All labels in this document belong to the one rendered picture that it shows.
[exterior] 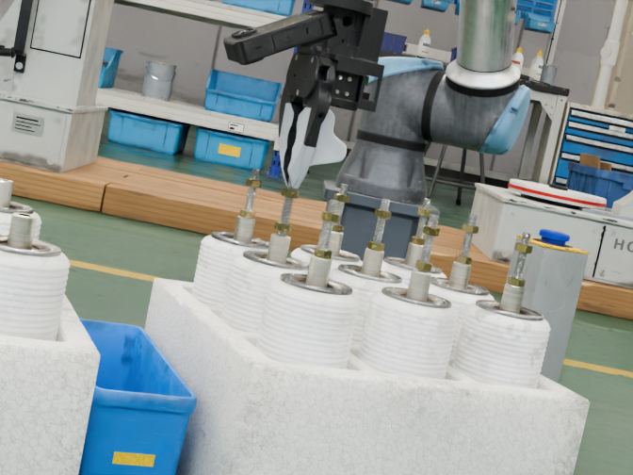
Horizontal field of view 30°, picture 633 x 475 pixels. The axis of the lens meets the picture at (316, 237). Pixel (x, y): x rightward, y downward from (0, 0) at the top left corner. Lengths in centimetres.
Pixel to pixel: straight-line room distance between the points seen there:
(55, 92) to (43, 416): 248
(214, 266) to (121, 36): 848
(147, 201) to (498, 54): 168
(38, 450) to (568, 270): 76
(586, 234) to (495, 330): 221
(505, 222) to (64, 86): 132
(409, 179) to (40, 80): 179
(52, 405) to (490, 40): 99
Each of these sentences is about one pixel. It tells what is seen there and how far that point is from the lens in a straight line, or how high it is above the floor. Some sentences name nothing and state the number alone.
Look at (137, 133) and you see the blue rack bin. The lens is 606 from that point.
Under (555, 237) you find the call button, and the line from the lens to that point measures 155.
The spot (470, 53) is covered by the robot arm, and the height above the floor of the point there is 55.
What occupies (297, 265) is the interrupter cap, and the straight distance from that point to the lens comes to 130.
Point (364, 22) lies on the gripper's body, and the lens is 131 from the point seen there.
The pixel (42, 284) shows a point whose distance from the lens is 108.
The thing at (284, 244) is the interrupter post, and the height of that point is 27.
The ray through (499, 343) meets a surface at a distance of 128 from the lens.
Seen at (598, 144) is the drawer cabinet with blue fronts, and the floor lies 49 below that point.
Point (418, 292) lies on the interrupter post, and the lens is 125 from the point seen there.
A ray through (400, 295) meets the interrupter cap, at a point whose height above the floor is 25.
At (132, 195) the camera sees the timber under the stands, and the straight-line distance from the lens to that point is 333.
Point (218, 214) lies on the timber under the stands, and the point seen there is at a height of 6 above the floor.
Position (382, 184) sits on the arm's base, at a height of 32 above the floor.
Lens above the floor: 44
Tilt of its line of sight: 7 degrees down
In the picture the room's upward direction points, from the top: 12 degrees clockwise
